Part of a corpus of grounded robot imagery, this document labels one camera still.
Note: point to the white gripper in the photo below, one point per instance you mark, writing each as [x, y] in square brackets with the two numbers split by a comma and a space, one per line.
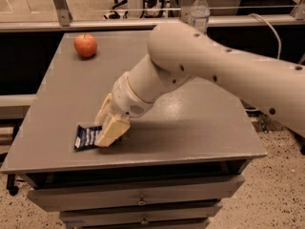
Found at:
[128, 98]

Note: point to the blue rxbar blueberry wrapper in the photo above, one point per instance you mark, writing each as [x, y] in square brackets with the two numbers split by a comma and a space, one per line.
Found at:
[85, 138]

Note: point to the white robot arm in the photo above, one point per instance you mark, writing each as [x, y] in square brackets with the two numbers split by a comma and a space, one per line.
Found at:
[176, 53]

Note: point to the clear plastic water bottle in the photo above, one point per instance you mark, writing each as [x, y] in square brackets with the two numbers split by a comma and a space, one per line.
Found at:
[199, 15]

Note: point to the red apple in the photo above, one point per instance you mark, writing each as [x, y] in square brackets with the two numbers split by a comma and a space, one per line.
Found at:
[85, 45]

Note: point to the grey upper drawer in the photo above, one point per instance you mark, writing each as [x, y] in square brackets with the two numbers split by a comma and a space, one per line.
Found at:
[136, 193]

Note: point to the grey drawer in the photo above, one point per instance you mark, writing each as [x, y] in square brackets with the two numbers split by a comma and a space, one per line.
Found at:
[136, 193]
[142, 215]

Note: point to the grey lower drawer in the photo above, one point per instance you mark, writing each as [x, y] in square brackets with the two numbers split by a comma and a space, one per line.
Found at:
[142, 215]

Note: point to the metal railing frame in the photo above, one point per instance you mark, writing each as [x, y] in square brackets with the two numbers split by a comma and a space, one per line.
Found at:
[56, 15]

